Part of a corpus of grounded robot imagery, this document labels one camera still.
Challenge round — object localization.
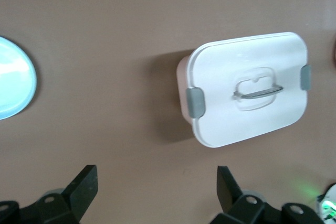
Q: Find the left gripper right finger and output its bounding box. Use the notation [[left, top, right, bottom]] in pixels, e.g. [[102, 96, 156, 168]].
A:
[[211, 165, 326, 224]]

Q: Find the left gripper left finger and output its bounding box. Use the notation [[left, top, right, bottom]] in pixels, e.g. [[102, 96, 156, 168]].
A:
[[0, 165, 99, 224]]

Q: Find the white lidded storage box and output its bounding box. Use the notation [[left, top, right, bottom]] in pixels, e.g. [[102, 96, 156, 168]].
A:
[[176, 31, 313, 148]]

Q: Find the light blue round plate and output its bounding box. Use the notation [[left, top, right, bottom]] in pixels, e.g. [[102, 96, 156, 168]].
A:
[[0, 36, 37, 120]]

